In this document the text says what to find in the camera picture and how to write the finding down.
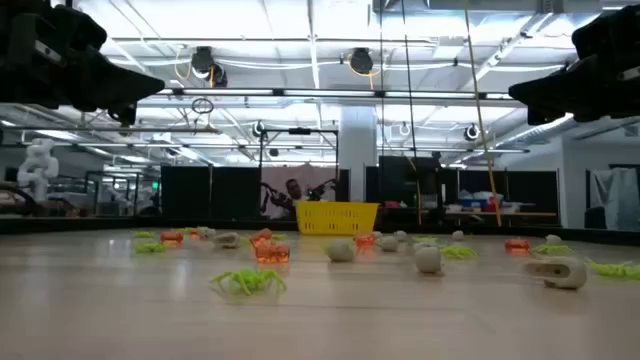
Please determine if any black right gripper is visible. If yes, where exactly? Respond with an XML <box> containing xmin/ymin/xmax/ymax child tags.
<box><xmin>508</xmin><ymin>3</ymin><xmax>640</xmax><ymax>127</ymax></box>

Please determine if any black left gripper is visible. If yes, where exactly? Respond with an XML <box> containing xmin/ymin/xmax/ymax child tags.
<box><xmin>0</xmin><ymin>0</ymin><xmax>166</xmax><ymax>127</ymax></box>

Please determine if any black room partition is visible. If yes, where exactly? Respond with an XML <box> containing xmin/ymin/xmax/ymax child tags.
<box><xmin>457</xmin><ymin>168</ymin><xmax>560</xmax><ymax>226</ymax></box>
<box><xmin>159</xmin><ymin>164</ymin><xmax>262</xmax><ymax>221</ymax></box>

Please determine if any grey cover sheet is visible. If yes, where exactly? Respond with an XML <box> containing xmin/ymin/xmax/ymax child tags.
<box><xmin>589</xmin><ymin>167</ymin><xmax>640</xmax><ymax>231</ymax></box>

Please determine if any wooden background work table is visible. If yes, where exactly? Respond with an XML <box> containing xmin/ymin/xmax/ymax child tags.
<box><xmin>444</xmin><ymin>209</ymin><xmax>558</xmax><ymax>229</ymax></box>

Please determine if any black equipment cabinet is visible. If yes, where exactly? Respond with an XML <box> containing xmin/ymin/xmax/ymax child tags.
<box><xmin>364</xmin><ymin>155</ymin><xmax>444</xmax><ymax>221</ymax></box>

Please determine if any person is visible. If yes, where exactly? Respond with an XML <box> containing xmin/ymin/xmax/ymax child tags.
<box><xmin>269</xmin><ymin>178</ymin><xmax>307</xmax><ymax>220</ymax></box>

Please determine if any overhead light bar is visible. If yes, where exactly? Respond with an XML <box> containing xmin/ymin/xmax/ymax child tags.
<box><xmin>154</xmin><ymin>87</ymin><xmax>526</xmax><ymax>100</ymax></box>

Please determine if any yellow plastic basket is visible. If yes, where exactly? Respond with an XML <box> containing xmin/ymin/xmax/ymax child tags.
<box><xmin>294</xmin><ymin>200</ymin><xmax>380</xmax><ymax>237</ymax></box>

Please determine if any yellow hanging cable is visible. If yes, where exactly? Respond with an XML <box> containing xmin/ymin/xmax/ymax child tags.
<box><xmin>462</xmin><ymin>0</ymin><xmax>504</xmax><ymax>229</ymax></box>

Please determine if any black ceiling cord reel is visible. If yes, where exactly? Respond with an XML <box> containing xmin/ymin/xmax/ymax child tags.
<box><xmin>348</xmin><ymin>46</ymin><xmax>375</xmax><ymax>77</ymax></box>
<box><xmin>190</xmin><ymin>45</ymin><xmax>229</xmax><ymax>89</ymax></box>

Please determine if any black hanging cable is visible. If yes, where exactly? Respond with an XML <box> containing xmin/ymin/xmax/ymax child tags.
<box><xmin>401</xmin><ymin>0</ymin><xmax>420</xmax><ymax>166</ymax></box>

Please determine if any black background rig frame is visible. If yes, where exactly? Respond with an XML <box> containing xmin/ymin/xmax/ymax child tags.
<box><xmin>257</xmin><ymin>127</ymin><xmax>341</xmax><ymax>201</ymax></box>

